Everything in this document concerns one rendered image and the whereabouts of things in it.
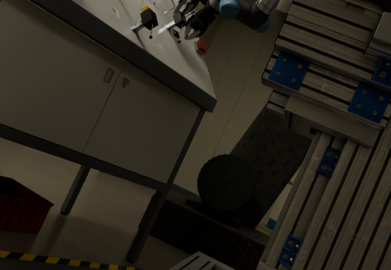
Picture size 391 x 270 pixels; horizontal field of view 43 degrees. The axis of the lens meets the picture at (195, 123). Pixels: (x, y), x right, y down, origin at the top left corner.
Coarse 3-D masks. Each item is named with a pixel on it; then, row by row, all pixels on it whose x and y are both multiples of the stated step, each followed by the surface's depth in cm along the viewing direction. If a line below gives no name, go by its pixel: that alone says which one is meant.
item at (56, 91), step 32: (0, 0) 148; (0, 32) 151; (32, 32) 159; (64, 32) 167; (0, 64) 154; (32, 64) 162; (64, 64) 171; (96, 64) 181; (0, 96) 157; (32, 96) 166; (64, 96) 175; (96, 96) 186; (32, 128) 169; (64, 128) 179
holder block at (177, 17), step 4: (180, 12) 221; (176, 16) 220; (180, 16) 219; (184, 16) 223; (176, 20) 219; (180, 20) 218; (184, 20) 220; (176, 24) 219; (180, 24) 220; (184, 24) 220; (180, 28) 222
